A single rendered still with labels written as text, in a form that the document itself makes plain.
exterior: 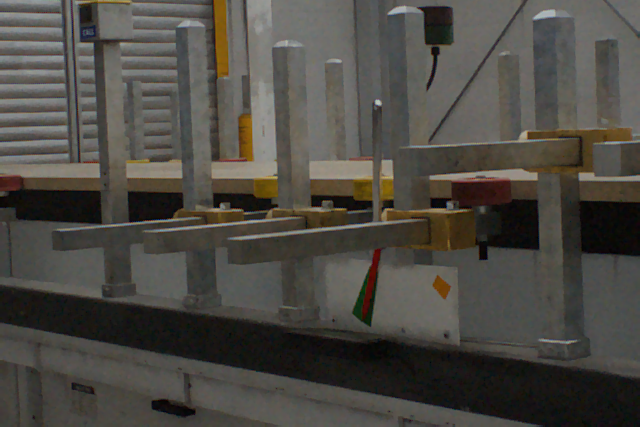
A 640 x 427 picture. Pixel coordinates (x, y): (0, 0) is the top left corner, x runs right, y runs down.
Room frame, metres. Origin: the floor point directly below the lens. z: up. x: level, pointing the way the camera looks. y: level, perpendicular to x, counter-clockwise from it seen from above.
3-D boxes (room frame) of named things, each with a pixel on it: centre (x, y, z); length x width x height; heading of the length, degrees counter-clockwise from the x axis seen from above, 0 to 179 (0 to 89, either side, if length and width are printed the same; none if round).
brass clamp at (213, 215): (2.12, 0.18, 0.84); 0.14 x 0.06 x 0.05; 40
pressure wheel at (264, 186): (2.20, 0.07, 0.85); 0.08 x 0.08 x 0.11
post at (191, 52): (2.14, 0.20, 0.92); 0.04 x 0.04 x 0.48; 40
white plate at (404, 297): (1.76, -0.08, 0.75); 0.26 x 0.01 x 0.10; 40
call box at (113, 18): (2.34, 0.37, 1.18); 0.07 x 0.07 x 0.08; 40
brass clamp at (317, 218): (1.93, 0.02, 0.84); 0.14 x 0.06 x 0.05; 40
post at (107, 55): (2.34, 0.37, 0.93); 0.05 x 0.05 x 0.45; 40
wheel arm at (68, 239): (2.07, 0.22, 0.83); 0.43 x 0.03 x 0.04; 130
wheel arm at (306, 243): (1.66, -0.07, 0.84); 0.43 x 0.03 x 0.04; 130
